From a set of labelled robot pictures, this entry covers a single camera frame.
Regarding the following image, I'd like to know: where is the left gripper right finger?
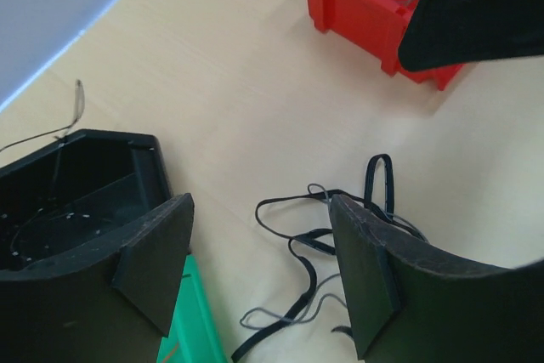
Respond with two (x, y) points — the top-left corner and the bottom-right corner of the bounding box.
(331, 196), (543, 362)

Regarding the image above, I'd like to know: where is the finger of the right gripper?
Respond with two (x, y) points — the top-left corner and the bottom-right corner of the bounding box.
(398, 0), (543, 71)

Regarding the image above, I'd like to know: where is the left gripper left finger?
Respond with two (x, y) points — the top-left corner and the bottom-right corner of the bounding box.
(1, 193), (195, 362)

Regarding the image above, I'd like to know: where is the black cable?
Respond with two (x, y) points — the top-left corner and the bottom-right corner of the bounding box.
(230, 153), (420, 363)

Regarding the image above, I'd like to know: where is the grey thin wire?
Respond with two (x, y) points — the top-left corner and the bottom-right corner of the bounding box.
(240, 0), (428, 330)

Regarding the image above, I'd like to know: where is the black thin speckled wire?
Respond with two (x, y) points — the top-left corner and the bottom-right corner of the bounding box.
(0, 78), (116, 260)

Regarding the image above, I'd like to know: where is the green plastic bin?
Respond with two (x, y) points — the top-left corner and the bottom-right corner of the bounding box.
(157, 254), (228, 363)

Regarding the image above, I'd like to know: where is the red plastic bin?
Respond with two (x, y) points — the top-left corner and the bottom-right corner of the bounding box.
(288, 0), (467, 92)

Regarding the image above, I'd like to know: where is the black plastic bin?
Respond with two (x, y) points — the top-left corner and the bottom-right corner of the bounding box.
(1, 129), (172, 271)

